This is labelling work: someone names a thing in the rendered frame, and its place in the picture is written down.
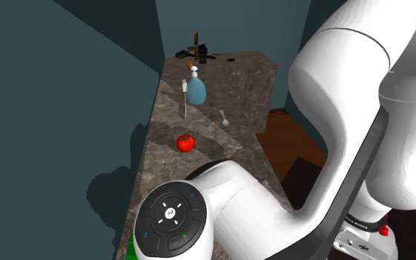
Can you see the black coffee machine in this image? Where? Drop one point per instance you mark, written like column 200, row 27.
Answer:
column 202, row 54

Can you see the blue spray bottle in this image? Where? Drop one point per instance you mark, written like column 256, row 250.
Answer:
column 196, row 92

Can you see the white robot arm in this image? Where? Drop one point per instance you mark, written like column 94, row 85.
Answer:
column 337, row 108

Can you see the black pan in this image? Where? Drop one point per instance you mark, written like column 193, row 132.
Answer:
column 183, row 54

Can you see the dark robot stand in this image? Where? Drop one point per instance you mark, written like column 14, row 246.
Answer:
column 414, row 234

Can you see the green flat thing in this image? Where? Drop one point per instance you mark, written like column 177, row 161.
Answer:
column 131, row 250

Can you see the silver spoon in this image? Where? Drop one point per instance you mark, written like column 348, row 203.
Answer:
column 225, row 120

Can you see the brown wooden stand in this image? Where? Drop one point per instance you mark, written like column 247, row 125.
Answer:
column 195, row 46

